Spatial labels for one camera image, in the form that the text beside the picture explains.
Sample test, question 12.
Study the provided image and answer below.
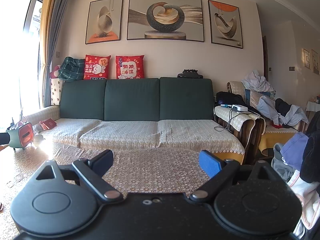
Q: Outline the white patterned gift bag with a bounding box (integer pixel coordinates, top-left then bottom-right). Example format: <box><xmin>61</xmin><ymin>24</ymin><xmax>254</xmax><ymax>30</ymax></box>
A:
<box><xmin>50</xmin><ymin>78</ymin><xmax>63</xmax><ymax>106</ymax></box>

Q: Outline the brown wooden door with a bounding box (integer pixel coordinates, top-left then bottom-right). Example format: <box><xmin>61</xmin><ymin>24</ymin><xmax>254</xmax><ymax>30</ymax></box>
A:
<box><xmin>262</xmin><ymin>35</ymin><xmax>268</xmax><ymax>80</ymax></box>

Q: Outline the green and orange box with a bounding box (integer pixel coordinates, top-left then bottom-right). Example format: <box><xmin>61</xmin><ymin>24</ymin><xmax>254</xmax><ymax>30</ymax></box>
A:
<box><xmin>6</xmin><ymin>121</ymin><xmax>34</xmax><ymax>152</ymax></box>

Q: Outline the small framed wall picture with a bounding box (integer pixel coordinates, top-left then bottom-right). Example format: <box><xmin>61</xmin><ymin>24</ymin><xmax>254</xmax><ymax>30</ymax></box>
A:
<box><xmin>302</xmin><ymin>48</ymin><xmax>311</xmax><ymax>69</ymax></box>
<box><xmin>311</xmin><ymin>49</ymin><xmax>320</xmax><ymax>75</ymax></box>

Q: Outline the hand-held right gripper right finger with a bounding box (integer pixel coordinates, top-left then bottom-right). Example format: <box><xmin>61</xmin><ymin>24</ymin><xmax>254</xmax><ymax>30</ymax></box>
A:
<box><xmin>189</xmin><ymin>150</ymin><xmax>278</xmax><ymax>203</ymax></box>

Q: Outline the yellow and grey curtain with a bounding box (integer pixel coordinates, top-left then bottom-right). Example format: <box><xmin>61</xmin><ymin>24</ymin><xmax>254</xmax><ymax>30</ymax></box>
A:
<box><xmin>40</xmin><ymin>0</ymin><xmax>72</xmax><ymax>110</ymax></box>

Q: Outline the white cable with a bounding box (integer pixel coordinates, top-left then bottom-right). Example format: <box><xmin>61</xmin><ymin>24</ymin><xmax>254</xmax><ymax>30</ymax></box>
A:
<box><xmin>215</xmin><ymin>109</ymin><xmax>260</xmax><ymax>132</ymax></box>

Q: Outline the black cloth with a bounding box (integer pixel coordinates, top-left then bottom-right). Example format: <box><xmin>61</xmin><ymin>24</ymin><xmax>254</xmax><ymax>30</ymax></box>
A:
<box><xmin>216</xmin><ymin>91</ymin><xmax>247</xmax><ymax>108</ymax></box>

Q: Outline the dark green sofa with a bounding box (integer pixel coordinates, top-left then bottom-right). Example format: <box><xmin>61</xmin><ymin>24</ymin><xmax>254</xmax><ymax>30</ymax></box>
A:
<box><xmin>24</xmin><ymin>77</ymin><xmax>247</xmax><ymax>165</ymax></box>

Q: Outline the white garment with pink trim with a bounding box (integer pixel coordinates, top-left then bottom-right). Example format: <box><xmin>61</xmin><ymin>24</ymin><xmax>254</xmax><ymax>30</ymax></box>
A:
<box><xmin>287</xmin><ymin>172</ymin><xmax>320</xmax><ymax>230</ymax></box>

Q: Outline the blue purple cloth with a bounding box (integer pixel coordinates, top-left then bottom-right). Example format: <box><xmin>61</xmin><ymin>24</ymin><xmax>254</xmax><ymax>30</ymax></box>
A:
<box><xmin>280</xmin><ymin>132</ymin><xmax>309</xmax><ymax>174</ymax></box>

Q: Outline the black beaded object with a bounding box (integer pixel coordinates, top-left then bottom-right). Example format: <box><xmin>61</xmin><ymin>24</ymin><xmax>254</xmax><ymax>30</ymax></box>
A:
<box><xmin>177</xmin><ymin>69</ymin><xmax>202</xmax><ymax>79</ymax></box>

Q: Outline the glass balcony door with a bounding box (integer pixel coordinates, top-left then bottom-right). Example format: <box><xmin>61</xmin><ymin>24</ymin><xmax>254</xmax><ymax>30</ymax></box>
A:
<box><xmin>0</xmin><ymin>0</ymin><xmax>47</xmax><ymax>130</ymax></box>

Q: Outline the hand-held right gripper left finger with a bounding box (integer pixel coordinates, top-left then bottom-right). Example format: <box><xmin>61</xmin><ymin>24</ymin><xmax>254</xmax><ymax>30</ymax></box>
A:
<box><xmin>36</xmin><ymin>149</ymin><xmax>124</xmax><ymax>204</ymax></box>

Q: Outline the red plush toy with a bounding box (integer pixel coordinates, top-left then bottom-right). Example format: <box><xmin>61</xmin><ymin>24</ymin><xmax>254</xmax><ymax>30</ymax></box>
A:
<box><xmin>49</xmin><ymin>65</ymin><xmax>62</xmax><ymax>79</ymax></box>

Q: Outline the red and white box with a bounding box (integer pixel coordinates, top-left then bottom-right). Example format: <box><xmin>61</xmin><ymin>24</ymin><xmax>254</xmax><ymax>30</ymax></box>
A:
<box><xmin>115</xmin><ymin>55</ymin><xmax>145</xmax><ymax>80</ymax></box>

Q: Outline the beige lace sofa cover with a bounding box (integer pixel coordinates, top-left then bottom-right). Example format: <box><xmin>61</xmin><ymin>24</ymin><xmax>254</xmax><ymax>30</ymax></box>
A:
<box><xmin>24</xmin><ymin>105</ymin><xmax>246</xmax><ymax>157</ymax></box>

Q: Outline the green plaid cushion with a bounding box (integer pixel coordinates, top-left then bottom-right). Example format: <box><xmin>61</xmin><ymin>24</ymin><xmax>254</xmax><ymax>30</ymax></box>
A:
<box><xmin>58</xmin><ymin>56</ymin><xmax>85</xmax><ymax>82</ymax></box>

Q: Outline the framed egg shape painting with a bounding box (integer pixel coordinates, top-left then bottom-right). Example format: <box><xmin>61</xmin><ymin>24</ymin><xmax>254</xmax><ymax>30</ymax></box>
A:
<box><xmin>85</xmin><ymin>0</ymin><xmax>124</xmax><ymax>45</ymax></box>

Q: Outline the large framed ring sculpture painting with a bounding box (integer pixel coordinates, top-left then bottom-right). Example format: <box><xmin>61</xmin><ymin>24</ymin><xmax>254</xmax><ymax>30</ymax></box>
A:
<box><xmin>127</xmin><ymin>0</ymin><xmax>204</xmax><ymax>42</ymax></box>

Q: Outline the red printed cushion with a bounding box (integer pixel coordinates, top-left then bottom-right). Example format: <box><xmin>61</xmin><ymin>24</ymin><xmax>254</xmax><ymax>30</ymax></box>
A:
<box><xmin>83</xmin><ymin>54</ymin><xmax>111</xmax><ymax>80</ymax></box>

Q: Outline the grey garment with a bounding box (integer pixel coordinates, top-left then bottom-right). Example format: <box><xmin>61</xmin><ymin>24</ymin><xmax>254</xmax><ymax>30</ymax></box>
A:
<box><xmin>272</xmin><ymin>142</ymin><xmax>295</xmax><ymax>183</ymax></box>

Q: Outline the black fleece garment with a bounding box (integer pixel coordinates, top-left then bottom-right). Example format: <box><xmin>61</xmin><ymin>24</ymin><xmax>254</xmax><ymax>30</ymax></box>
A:
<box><xmin>300</xmin><ymin>115</ymin><xmax>320</xmax><ymax>184</ymax></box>

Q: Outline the pile of pale clothes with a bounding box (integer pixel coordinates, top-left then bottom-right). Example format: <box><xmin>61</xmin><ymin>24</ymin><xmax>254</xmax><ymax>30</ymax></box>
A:
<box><xmin>241</xmin><ymin>70</ymin><xmax>308</xmax><ymax>133</ymax></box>

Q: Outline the red packet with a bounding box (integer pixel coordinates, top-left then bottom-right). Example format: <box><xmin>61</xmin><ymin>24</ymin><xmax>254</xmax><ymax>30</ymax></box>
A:
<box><xmin>39</xmin><ymin>120</ymin><xmax>57</xmax><ymax>130</ymax></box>

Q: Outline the wooden armchair with beige cover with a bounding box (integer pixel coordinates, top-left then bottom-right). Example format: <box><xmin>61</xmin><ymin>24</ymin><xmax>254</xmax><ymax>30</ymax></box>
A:
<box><xmin>214</xmin><ymin>81</ymin><xmax>308</xmax><ymax>160</ymax></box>

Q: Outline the framed crescent shape painting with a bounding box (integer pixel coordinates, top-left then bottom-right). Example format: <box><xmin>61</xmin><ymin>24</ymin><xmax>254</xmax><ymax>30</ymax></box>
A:
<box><xmin>208</xmin><ymin>0</ymin><xmax>243</xmax><ymax>48</ymax></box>

